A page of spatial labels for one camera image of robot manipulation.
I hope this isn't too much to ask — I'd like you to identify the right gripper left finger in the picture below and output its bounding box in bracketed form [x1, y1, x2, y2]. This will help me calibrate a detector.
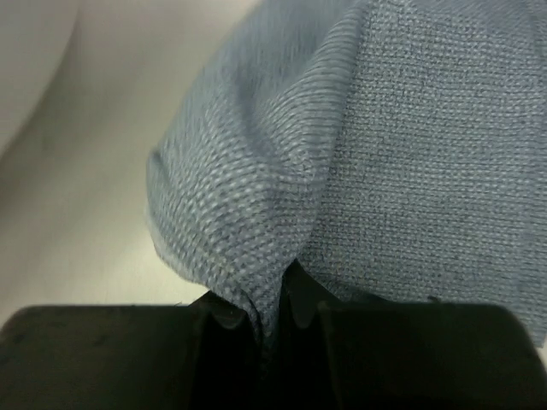
[1, 293, 258, 409]

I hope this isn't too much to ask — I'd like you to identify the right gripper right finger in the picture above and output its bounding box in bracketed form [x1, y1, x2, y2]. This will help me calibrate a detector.
[278, 263, 546, 409]

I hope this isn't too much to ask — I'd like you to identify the grey striped pillowcase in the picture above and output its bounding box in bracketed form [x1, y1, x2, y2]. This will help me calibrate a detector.
[147, 1, 546, 344]

